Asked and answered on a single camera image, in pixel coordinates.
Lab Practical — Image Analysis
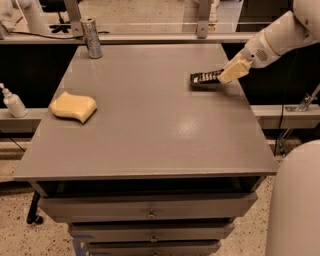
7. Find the white pump bottle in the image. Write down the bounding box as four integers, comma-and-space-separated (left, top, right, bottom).
0, 83, 28, 118

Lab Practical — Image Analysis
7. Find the silver metal can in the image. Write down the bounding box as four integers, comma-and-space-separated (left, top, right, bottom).
80, 17, 103, 59

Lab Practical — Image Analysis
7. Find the middle grey drawer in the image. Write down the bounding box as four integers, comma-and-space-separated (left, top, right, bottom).
69, 222, 234, 243

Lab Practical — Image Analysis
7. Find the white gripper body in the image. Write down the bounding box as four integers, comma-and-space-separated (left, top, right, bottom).
234, 31, 280, 68

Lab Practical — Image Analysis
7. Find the black cable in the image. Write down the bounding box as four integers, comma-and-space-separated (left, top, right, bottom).
9, 30, 111, 40

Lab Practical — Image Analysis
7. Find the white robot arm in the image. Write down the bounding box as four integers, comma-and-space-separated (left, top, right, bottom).
218, 0, 320, 84

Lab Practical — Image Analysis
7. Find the grey metal post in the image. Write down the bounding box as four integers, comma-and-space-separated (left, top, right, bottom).
64, 0, 83, 37
197, 0, 212, 39

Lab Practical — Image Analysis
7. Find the bottom grey drawer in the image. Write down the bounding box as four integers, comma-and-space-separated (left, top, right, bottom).
88, 240, 221, 256

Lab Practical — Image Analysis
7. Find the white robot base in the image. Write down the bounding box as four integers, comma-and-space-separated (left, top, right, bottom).
265, 140, 320, 256

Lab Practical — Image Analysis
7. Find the grey metal post right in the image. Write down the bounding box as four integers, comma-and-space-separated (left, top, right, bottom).
197, 0, 212, 39

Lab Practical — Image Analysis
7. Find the black caster leg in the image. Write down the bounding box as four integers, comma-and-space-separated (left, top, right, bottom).
26, 191, 43, 225

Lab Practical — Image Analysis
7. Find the white pipe background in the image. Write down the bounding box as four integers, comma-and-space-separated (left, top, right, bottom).
11, 0, 50, 34

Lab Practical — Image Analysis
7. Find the top grey drawer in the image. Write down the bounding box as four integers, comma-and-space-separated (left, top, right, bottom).
39, 192, 257, 223

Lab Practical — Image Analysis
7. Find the black office chair base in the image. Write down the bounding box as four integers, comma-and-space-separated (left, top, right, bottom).
39, 0, 71, 33

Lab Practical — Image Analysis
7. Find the grey metal post left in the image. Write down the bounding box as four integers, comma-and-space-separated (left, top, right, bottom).
64, 0, 83, 37

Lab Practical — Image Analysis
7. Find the grey drawer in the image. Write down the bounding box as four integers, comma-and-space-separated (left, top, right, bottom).
88, 240, 221, 256
69, 222, 234, 243
39, 192, 257, 223

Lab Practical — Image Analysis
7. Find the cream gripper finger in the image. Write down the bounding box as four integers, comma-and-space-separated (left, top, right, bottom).
218, 59, 251, 84

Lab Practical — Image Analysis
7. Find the yellow sponge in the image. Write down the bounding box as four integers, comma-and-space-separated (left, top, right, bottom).
49, 92, 97, 123

